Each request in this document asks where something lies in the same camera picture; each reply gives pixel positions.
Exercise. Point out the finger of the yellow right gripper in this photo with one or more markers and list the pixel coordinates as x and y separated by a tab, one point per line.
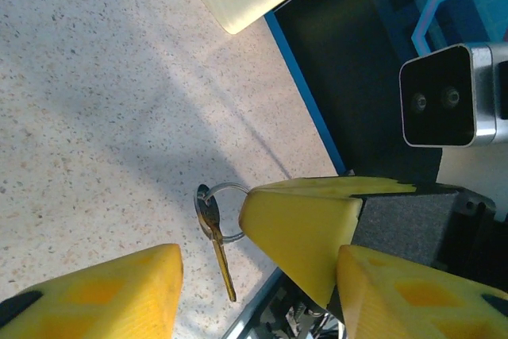
301	236
341	186

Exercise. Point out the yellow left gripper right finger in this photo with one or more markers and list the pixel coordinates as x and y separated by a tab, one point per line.
416	303

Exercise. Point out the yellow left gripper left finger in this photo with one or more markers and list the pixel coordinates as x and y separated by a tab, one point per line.
99	299

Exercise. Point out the brass key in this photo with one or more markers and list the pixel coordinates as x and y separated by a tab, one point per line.
217	236

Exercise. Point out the blue table border strip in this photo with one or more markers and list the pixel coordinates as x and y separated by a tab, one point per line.
301	89

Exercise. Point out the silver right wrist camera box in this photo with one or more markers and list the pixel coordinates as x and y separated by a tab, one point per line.
436	97

